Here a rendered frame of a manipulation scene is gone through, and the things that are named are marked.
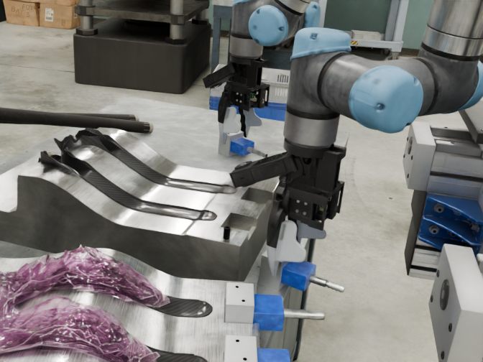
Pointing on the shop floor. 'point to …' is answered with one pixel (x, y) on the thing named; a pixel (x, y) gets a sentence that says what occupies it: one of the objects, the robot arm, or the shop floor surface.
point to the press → (141, 44)
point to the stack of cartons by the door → (42, 13)
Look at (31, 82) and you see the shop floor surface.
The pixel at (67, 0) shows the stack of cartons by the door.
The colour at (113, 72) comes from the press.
